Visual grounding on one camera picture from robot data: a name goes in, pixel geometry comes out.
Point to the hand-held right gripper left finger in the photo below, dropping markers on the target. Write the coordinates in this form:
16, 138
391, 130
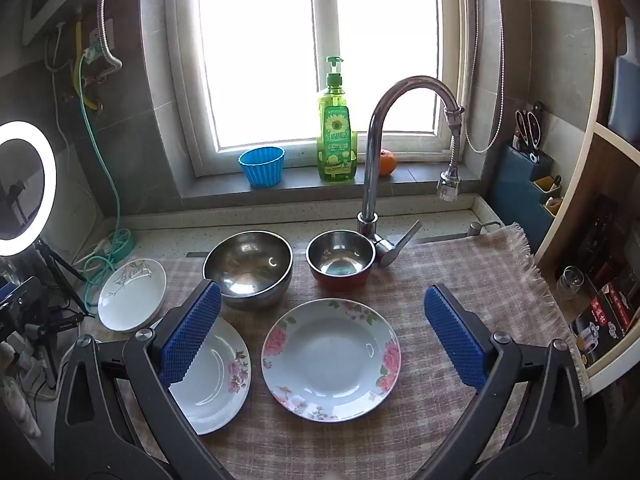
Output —
192, 335

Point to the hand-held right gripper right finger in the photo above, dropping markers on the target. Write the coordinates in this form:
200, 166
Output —
455, 335

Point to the white plate pink blossom sprig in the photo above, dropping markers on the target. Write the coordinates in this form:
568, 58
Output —
215, 400

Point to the white plate grey leaf print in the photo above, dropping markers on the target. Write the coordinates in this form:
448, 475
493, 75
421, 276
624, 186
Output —
130, 295

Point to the large steel bowl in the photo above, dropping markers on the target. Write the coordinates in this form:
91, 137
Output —
250, 260

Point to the rose rimmed floral plate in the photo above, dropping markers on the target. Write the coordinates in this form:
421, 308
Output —
330, 360

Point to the pink checked cloth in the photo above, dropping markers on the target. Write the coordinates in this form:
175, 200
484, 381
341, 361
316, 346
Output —
475, 270

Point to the clear drinking glass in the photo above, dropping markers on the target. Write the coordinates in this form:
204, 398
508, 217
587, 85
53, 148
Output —
570, 282

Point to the small steel bowl red outside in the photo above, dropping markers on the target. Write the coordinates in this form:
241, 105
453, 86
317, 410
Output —
340, 260

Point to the dark blue knife block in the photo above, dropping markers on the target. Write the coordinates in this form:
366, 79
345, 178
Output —
515, 195

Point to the red printed box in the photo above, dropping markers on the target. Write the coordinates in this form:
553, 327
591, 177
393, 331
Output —
610, 310

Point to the black tripod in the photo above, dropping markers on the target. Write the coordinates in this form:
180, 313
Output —
52, 262

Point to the blue fluted silicone cup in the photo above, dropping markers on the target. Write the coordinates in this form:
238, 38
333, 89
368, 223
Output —
262, 167

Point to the orange fruit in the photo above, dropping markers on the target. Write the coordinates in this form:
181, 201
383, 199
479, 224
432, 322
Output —
388, 164

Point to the chrome kitchen faucet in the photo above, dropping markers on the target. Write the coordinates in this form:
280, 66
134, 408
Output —
370, 160

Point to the green dish soap bottle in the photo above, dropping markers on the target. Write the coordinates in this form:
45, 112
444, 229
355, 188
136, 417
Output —
336, 135

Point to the blue cutting board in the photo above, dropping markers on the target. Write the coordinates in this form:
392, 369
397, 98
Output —
627, 95

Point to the white framed window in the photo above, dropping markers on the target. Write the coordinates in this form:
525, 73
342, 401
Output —
320, 35

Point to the wooden shelf white frame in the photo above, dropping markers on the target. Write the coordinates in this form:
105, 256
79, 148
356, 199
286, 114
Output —
575, 180

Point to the white wall appliance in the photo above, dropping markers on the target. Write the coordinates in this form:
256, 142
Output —
60, 0

